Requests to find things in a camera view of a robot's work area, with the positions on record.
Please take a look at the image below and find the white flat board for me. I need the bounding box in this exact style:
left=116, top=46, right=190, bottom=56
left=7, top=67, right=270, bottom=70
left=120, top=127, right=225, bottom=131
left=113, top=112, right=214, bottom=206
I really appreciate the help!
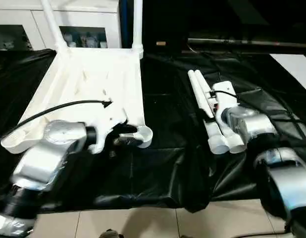
left=270, top=53, right=306, bottom=94

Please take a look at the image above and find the white plastic table top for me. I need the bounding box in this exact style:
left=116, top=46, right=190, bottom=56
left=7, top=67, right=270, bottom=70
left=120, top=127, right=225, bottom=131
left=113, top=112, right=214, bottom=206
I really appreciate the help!
left=0, top=47, right=153, bottom=154

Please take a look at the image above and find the white cabinet with glass doors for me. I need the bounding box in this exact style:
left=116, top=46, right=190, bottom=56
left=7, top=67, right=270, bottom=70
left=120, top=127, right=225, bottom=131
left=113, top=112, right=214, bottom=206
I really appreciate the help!
left=0, top=0, right=123, bottom=51

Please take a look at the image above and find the grey robot body part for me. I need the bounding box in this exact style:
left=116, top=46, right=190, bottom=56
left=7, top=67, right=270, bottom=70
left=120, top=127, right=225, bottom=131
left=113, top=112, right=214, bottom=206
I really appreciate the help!
left=100, top=229, right=124, bottom=238

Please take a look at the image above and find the white plastic table leg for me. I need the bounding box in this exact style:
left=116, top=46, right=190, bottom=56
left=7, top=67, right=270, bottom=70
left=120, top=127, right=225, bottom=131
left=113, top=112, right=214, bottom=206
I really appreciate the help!
left=187, top=70, right=230, bottom=155
left=41, top=0, right=69, bottom=56
left=194, top=70, right=245, bottom=154
left=131, top=0, right=144, bottom=55

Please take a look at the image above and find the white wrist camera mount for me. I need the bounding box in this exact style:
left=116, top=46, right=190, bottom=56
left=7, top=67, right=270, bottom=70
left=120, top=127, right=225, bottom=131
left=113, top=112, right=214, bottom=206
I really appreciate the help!
left=90, top=100, right=129, bottom=155
left=209, top=80, right=240, bottom=129

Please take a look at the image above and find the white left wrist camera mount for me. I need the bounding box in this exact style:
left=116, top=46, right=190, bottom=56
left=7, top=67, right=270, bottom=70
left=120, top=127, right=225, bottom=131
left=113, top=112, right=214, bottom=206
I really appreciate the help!
left=90, top=100, right=129, bottom=155

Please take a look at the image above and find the black plastic mat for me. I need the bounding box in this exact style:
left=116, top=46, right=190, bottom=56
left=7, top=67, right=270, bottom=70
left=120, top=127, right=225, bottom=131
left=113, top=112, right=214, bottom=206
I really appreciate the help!
left=0, top=47, right=306, bottom=214

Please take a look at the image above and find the long dark metal rod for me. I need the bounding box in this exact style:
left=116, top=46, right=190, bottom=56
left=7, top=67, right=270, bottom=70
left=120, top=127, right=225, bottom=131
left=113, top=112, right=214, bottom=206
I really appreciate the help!
left=187, top=38, right=306, bottom=50

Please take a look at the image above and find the black left wrist camera cable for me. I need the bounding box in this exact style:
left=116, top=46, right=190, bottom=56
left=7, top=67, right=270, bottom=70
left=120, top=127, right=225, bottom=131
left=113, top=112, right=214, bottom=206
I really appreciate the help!
left=16, top=99, right=113, bottom=130

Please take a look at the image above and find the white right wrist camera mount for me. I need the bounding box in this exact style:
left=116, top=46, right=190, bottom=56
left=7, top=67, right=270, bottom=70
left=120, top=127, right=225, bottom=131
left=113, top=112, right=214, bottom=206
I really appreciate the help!
left=209, top=80, right=240, bottom=129

